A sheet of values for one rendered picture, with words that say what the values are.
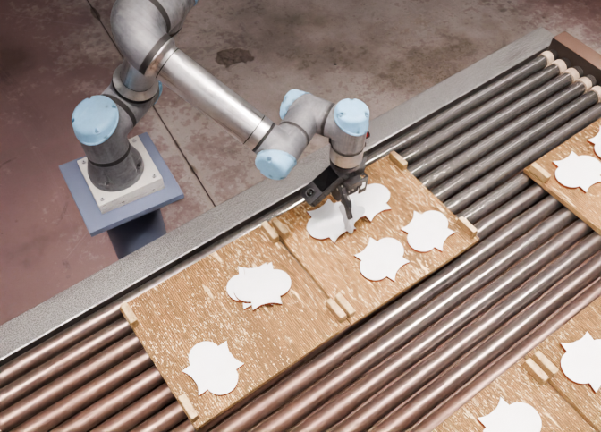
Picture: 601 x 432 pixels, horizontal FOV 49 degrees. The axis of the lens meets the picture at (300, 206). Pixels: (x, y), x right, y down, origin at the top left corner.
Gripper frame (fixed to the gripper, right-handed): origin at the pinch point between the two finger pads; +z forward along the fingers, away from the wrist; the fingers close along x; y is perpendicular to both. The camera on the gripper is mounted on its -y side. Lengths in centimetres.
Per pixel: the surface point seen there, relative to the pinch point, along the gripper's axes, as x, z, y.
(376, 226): -7.6, 3.2, 9.2
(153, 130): 142, 98, 10
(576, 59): 7, 0, 102
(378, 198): -1.3, 2.0, 15.0
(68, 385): -1, 9, -72
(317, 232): -1.3, 2.8, -4.6
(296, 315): -16.6, 4.6, -21.7
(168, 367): -11, 6, -52
